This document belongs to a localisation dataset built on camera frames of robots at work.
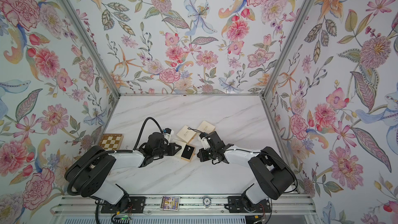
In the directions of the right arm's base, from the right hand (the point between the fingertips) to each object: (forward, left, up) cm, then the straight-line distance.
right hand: (198, 153), depth 90 cm
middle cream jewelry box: (+11, +7, +2) cm, 13 cm away
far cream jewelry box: (+16, -5, +2) cm, 17 cm away
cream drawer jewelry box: (0, +7, +1) cm, 7 cm away
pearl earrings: (+2, +5, +1) cm, 6 cm away
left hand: (+1, +8, +3) cm, 9 cm away
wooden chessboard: (+5, +52, +2) cm, 52 cm away
